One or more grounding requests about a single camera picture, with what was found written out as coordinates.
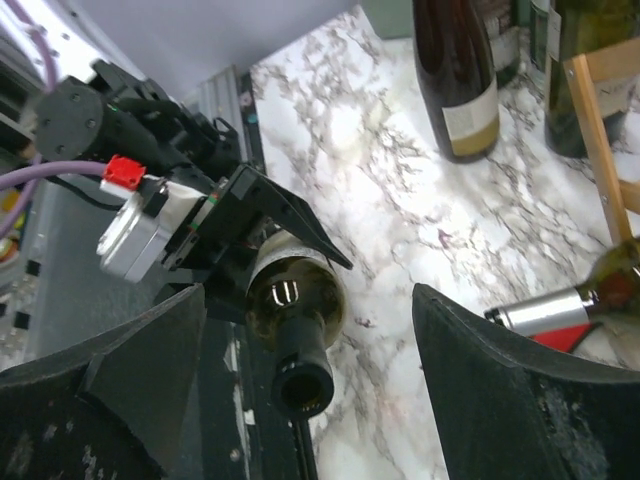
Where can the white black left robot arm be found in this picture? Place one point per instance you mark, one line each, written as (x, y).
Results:
(116, 127)

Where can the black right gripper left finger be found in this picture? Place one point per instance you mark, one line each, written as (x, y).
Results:
(110, 407)

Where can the green bottle Italia label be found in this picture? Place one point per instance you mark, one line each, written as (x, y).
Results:
(500, 19)

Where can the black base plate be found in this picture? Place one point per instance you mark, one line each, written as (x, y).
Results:
(231, 430)

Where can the red black corkscrew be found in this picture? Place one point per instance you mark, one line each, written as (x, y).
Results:
(565, 340)

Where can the wooden wine rack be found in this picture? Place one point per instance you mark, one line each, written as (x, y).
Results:
(617, 197)

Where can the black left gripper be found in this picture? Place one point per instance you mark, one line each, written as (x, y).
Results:
(218, 237)

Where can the dark red wine bottle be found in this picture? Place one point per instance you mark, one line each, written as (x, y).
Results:
(456, 77)

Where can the green bottle white label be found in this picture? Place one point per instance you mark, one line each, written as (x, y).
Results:
(296, 306)

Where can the aluminium rail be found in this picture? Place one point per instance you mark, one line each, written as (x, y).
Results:
(219, 98)

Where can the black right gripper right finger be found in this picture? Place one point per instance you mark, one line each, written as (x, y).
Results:
(507, 407)

